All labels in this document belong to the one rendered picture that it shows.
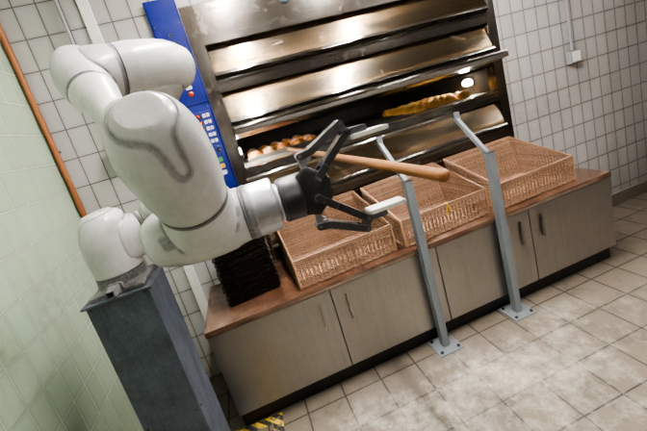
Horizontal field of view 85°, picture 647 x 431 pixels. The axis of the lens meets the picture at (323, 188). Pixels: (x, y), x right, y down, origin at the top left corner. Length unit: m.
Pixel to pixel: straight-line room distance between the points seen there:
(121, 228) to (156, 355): 0.45
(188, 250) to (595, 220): 2.43
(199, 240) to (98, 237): 0.83
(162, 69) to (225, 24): 1.22
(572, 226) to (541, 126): 0.86
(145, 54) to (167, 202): 0.60
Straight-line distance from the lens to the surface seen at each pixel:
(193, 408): 1.55
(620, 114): 3.64
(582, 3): 3.38
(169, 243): 0.55
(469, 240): 2.07
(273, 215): 0.55
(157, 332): 1.40
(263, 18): 2.22
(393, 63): 2.39
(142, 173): 0.42
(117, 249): 1.35
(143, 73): 0.99
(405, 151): 2.38
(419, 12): 2.54
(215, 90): 2.12
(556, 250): 2.50
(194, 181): 0.44
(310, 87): 2.18
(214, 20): 2.20
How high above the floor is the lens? 1.39
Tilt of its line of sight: 12 degrees down
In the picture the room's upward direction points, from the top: 16 degrees counter-clockwise
